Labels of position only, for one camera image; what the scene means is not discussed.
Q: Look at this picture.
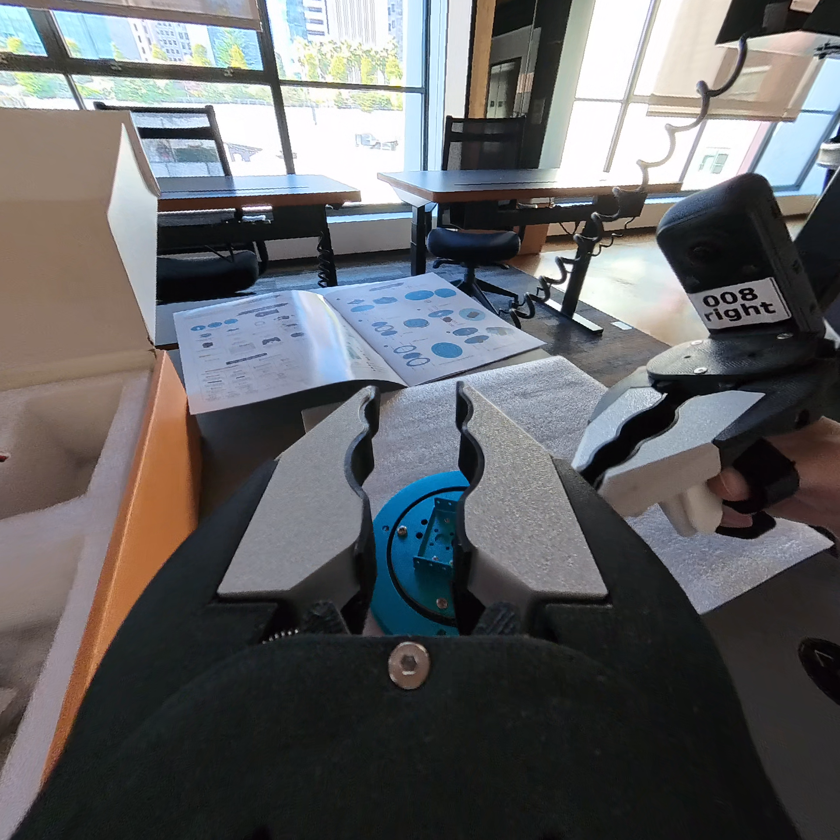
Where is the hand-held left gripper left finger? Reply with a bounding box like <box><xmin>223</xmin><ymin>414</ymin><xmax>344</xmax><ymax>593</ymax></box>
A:
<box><xmin>217</xmin><ymin>386</ymin><xmax>382</xmax><ymax>614</ymax></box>

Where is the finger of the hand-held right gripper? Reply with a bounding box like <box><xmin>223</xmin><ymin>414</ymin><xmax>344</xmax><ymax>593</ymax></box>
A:
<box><xmin>596</xmin><ymin>390</ymin><xmax>767</xmax><ymax>537</ymax></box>
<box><xmin>571</xmin><ymin>385</ymin><xmax>678</xmax><ymax>479</ymax></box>

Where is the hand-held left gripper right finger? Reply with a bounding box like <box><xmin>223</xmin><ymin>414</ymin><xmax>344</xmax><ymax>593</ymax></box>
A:
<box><xmin>455</xmin><ymin>381</ymin><xmax>610</xmax><ymax>611</ymax></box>

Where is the blue round metal base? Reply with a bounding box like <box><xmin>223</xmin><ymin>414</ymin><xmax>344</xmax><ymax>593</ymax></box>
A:
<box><xmin>371</xmin><ymin>470</ymin><xmax>475</xmax><ymax>637</ymax></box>

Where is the grey desk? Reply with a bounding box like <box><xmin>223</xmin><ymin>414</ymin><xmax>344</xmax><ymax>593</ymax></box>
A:
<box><xmin>155</xmin><ymin>298</ymin><xmax>840</xmax><ymax>840</ymax></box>

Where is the black round desk grommet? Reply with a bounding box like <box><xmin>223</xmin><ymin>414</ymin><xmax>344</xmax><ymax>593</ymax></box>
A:
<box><xmin>797</xmin><ymin>637</ymin><xmax>840</xmax><ymax>706</ymax></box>

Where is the wooden-edged standing desk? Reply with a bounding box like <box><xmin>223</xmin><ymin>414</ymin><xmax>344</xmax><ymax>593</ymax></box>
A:
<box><xmin>156</xmin><ymin>174</ymin><xmax>363</xmax><ymax>290</ymax></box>
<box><xmin>377</xmin><ymin>167</ymin><xmax>685</xmax><ymax>337</ymax></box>

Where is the person's right hand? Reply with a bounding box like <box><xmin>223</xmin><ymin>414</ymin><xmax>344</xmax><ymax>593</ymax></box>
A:
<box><xmin>709</xmin><ymin>416</ymin><xmax>840</xmax><ymax>534</ymax></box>

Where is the white foam sheet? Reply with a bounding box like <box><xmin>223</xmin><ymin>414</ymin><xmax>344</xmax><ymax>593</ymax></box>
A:
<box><xmin>301</xmin><ymin>354</ymin><xmax>836</xmax><ymax>616</ymax></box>

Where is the window roller blind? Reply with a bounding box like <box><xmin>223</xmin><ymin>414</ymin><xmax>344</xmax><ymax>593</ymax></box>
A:
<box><xmin>646</xmin><ymin>29</ymin><xmax>831</xmax><ymax>122</ymax></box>

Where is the orange kit box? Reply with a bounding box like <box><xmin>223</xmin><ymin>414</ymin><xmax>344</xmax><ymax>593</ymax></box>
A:
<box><xmin>0</xmin><ymin>107</ymin><xmax>203</xmax><ymax>821</ymax></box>

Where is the open instruction booklet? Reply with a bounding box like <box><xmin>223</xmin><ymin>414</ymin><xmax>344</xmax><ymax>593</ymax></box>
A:
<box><xmin>172</xmin><ymin>272</ymin><xmax>547</xmax><ymax>416</ymax></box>

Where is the large window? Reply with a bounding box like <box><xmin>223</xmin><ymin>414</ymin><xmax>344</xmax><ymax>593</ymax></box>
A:
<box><xmin>0</xmin><ymin>0</ymin><xmax>431</xmax><ymax>204</ymax></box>
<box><xmin>564</xmin><ymin>0</ymin><xmax>840</xmax><ymax>191</ymax></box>

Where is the black saddle stool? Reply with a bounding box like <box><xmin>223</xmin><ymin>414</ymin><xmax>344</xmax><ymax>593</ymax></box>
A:
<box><xmin>425</xmin><ymin>227</ymin><xmax>526</xmax><ymax>329</ymax></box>
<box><xmin>156</xmin><ymin>248</ymin><xmax>261</xmax><ymax>304</ymax></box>

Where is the black mesh chair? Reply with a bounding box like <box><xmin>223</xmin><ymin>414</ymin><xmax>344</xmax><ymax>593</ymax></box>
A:
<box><xmin>441</xmin><ymin>115</ymin><xmax>530</xmax><ymax>173</ymax></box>
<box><xmin>94</xmin><ymin>101</ymin><xmax>235</xmax><ymax>178</ymax></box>

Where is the long coiled cable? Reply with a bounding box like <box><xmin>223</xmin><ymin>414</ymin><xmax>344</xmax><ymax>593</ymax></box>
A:
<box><xmin>508</xmin><ymin>31</ymin><xmax>750</xmax><ymax>330</ymax></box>

